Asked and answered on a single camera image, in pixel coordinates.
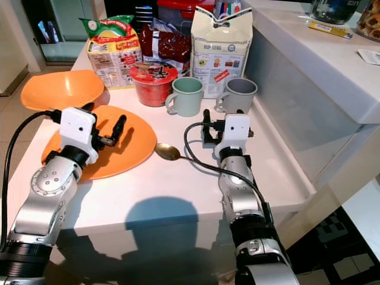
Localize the orange plastic plate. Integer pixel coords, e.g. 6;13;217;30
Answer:
42;105;159;181

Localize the pale green mug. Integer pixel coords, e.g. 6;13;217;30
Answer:
165;77;204;118

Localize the bronze metal spoon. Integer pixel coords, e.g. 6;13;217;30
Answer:
154;142;221;172

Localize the orange plastic bowl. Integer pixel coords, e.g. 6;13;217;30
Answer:
21;69;105;112

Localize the grey mug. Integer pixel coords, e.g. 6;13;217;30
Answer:
215;78;259;115

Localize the red instant noodle cup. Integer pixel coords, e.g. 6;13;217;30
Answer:
129;61;179;108

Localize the green and yellow snack bag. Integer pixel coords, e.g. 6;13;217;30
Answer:
79;14;143;91

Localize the cream cracker bag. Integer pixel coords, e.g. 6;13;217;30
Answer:
189;5;254;99

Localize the glass door cabinet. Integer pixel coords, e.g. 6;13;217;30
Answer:
21;0;105;66

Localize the dark red snack bag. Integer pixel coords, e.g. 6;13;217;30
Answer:
138;21;194;75

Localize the white raised counter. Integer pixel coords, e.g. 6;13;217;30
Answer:
243;0;380;185

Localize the red lidded container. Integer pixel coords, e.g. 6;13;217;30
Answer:
156;0;216;23

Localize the yellow flat packet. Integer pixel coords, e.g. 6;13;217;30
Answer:
308;20;354;40

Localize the dark glass jar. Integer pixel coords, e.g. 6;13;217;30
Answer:
310;0;360;25

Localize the black floor rack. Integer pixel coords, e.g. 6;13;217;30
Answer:
290;207;380;285

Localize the white paper slip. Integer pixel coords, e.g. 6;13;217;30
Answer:
357;49;380;65

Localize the clear cookie jar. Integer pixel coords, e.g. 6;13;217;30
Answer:
356;0;380;43

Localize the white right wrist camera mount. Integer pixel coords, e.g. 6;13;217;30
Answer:
214;114;252;160

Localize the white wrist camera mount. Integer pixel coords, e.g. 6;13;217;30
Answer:
61;107;99;166
214;114;252;160

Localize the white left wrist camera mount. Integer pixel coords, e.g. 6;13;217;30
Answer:
61;107;99;166

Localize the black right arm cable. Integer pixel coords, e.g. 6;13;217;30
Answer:
183;121;274;221

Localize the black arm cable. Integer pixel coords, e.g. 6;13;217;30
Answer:
3;110;65;250
183;121;274;221

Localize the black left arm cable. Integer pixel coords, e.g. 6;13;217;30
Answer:
3;110;65;250

